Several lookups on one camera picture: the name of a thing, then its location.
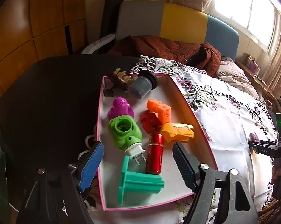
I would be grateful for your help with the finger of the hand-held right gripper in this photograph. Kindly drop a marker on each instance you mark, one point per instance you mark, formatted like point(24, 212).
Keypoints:
point(264, 146)

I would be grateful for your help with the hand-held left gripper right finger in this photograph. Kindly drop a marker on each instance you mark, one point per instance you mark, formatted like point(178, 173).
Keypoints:
point(184, 168)

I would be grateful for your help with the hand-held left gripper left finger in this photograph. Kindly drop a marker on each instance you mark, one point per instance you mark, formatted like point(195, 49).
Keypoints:
point(91, 165)

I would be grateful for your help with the small purple round lid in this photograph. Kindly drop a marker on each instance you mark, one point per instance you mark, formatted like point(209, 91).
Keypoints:
point(254, 136)

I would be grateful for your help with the pink cardboard box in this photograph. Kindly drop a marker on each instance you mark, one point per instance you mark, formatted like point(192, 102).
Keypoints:
point(168, 184)

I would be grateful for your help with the red metal can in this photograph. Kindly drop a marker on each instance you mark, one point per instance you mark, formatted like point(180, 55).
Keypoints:
point(154, 154)

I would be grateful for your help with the orange plastic shell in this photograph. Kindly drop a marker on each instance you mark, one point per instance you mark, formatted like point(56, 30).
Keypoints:
point(175, 131)

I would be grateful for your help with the light green plug-in device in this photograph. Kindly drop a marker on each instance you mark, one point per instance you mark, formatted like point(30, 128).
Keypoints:
point(121, 133)

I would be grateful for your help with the dark green plastic holder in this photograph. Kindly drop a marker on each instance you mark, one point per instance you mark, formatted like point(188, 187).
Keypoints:
point(140, 182)

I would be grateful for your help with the red plastic gear toy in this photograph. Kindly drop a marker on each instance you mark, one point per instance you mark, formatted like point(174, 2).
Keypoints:
point(149, 121)

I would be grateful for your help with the orange block toy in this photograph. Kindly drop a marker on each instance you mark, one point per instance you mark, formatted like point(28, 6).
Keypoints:
point(162, 110)

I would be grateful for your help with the purple perforated silicone toy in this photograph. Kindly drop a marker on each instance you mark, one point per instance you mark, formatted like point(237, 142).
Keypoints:
point(119, 107)

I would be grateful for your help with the brown wooden peg brush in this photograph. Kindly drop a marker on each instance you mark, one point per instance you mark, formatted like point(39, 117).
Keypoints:
point(118, 80)

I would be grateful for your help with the grey jar with black lid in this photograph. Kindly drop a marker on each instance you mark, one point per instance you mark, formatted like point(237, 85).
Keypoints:
point(139, 86)

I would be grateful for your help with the person's right hand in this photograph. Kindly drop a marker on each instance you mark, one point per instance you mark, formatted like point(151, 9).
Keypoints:
point(277, 171)

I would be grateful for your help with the tape roll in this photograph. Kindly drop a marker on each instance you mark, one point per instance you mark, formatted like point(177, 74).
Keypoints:
point(265, 103)

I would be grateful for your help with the white floral embroidered tablecloth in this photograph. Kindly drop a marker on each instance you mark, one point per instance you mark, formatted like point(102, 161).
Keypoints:
point(224, 121)

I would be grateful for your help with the wooden side table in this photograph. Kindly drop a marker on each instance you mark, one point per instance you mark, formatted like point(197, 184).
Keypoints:
point(257, 84)

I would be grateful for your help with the brown wicker seat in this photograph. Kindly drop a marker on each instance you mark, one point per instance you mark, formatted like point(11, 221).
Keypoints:
point(270, 207)

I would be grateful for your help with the patterned beige curtain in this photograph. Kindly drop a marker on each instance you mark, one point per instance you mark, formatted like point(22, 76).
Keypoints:
point(279, 65)

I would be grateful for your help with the pink quilt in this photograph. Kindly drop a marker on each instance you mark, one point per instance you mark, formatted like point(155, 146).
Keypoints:
point(236, 77)

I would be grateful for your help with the purple tin box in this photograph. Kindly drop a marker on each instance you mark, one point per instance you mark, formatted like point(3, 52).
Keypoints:
point(253, 64)

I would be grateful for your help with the white chair armrest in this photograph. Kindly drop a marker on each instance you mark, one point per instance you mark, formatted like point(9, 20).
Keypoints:
point(97, 44)

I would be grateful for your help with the brown quilted blanket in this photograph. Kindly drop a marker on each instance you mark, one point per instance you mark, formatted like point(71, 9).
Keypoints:
point(159, 47)

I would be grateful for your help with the window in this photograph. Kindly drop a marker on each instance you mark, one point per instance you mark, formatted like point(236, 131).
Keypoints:
point(243, 9)

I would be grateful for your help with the grey yellow blue headboard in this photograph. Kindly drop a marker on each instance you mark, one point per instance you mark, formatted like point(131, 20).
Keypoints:
point(182, 21)

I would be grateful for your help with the black rolled mat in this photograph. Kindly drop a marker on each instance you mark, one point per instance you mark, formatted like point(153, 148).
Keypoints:
point(111, 14)

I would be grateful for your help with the wooden wardrobe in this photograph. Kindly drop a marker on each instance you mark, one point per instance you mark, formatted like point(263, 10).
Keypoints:
point(21, 28)

